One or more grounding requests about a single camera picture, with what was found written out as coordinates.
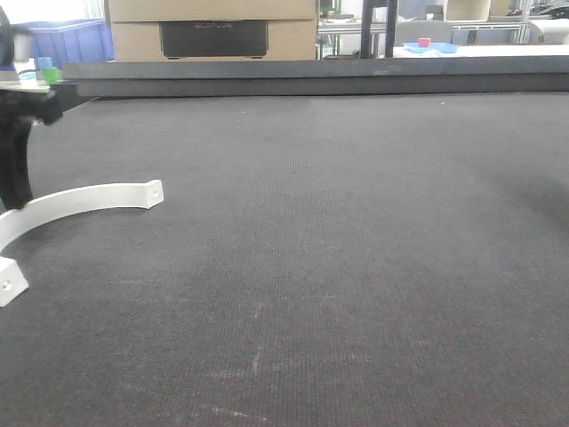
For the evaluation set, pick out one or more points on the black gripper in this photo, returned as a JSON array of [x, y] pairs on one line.
[[18, 105]]

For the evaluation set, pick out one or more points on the blue plastic crate background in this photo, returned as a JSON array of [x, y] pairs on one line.
[[71, 40]]

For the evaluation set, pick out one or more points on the green plastic cup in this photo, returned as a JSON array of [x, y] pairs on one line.
[[51, 75]]

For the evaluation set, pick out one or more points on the large cardboard box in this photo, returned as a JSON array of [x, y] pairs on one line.
[[292, 26]]

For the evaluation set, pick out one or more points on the blue tray on far table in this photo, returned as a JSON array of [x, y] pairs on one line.
[[441, 47]]

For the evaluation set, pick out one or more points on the white curved PVC pipe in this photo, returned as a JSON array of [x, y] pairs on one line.
[[40, 211]]

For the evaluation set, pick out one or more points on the light blue cup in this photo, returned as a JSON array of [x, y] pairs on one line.
[[44, 63]]

